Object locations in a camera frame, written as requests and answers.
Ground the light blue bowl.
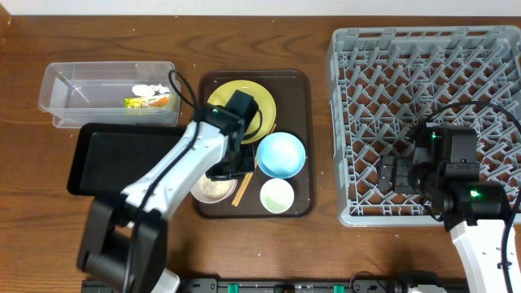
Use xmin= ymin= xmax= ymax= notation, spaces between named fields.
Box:
xmin=256 ymin=132 xmax=306 ymax=179

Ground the white bowl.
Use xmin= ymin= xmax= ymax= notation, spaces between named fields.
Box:
xmin=190 ymin=175 xmax=238 ymax=204

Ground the small pale green cup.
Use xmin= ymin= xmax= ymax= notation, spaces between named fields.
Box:
xmin=260 ymin=178 xmax=295 ymax=214

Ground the yellow plate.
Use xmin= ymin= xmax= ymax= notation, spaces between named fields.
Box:
xmin=208 ymin=80 xmax=277 ymax=144

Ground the green snack wrapper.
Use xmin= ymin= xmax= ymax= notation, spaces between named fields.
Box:
xmin=124 ymin=95 xmax=170 ymax=108

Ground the white tissue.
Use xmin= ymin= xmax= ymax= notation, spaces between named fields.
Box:
xmin=132 ymin=84 xmax=170 ymax=97

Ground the rice grains pile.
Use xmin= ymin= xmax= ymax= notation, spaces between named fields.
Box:
xmin=200 ymin=179 xmax=234 ymax=199

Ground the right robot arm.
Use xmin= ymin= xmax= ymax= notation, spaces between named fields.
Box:
xmin=377 ymin=126 xmax=520 ymax=292

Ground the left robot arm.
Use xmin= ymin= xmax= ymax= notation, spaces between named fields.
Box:
xmin=67 ymin=99 xmax=259 ymax=292

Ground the grey dishwasher rack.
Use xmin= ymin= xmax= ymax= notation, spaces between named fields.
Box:
xmin=326 ymin=26 xmax=520 ymax=227

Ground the black waste tray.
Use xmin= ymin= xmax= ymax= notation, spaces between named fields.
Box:
xmin=67 ymin=123 xmax=185 ymax=196

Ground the wooden chopstick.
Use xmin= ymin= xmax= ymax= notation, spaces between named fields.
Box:
xmin=231 ymin=123 xmax=278 ymax=208

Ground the dark brown serving tray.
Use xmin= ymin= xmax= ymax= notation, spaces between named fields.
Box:
xmin=193 ymin=69 xmax=315 ymax=219

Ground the clear plastic bin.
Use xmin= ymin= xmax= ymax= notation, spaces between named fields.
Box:
xmin=38 ymin=61 xmax=180 ymax=128

